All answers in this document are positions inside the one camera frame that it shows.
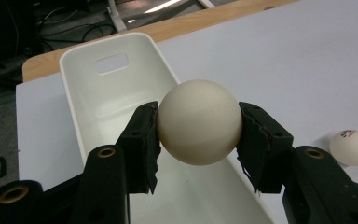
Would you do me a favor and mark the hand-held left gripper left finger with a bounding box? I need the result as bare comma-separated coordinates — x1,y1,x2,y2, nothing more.
116,101,162,196

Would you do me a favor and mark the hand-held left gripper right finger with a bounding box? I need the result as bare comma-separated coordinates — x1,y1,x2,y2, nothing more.
236,101,295,194

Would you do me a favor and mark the white plastic bin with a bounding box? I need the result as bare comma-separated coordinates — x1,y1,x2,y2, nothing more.
59,32,278,224

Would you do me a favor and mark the white ping pong ball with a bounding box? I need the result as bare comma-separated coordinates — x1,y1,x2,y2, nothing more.
328,129,358,167
156,78,244,166

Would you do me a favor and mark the white metal stand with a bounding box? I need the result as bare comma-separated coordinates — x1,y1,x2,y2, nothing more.
106,0,215,33

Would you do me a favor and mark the black floor cable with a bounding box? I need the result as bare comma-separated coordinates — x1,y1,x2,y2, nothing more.
39,21,117,52

